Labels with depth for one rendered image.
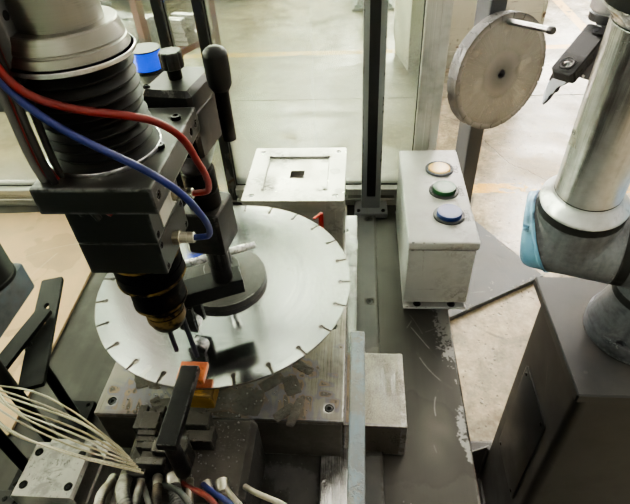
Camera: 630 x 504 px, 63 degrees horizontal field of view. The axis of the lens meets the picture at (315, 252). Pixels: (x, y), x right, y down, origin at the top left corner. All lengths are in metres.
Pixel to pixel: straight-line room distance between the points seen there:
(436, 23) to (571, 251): 0.44
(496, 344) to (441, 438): 1.13
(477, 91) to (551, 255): 0.88
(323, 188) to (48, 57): 0.65
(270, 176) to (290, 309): 0.39
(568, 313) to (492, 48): 0.86
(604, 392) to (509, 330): 1.07
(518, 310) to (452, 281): 1.14
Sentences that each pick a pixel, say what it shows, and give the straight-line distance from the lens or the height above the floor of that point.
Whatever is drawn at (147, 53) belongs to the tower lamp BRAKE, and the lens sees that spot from 0.82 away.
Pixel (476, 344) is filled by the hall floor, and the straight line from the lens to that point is 1.85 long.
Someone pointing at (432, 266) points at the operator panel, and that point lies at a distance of 0.84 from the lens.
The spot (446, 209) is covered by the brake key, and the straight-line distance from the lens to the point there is 0.86.
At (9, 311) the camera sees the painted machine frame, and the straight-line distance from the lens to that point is 0.65.
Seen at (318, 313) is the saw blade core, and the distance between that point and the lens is 0.62.
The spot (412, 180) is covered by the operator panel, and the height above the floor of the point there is 0.90.
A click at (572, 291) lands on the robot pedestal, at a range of 1.01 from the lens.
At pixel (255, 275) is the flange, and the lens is 0.67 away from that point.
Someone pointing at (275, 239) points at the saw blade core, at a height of 0.95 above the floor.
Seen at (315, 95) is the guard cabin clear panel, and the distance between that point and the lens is 1.02.
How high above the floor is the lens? 1.41
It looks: 41 degrees down
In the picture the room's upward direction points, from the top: 4 degrees counter-clockwise
